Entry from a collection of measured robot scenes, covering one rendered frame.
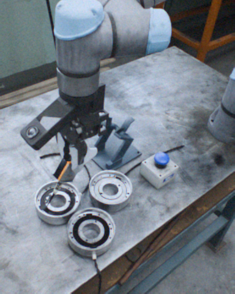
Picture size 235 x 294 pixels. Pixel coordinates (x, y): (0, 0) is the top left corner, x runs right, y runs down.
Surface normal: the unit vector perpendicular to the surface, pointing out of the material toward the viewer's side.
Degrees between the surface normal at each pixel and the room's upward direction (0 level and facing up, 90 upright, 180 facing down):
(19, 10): 90
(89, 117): 0
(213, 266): 0
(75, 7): 1
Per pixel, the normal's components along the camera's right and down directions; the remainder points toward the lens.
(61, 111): -0.25, -0.43
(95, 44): 0.33, 0.51
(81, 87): 0.22, 0.68
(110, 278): 0.09, -0.73
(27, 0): 0.64, 0.56
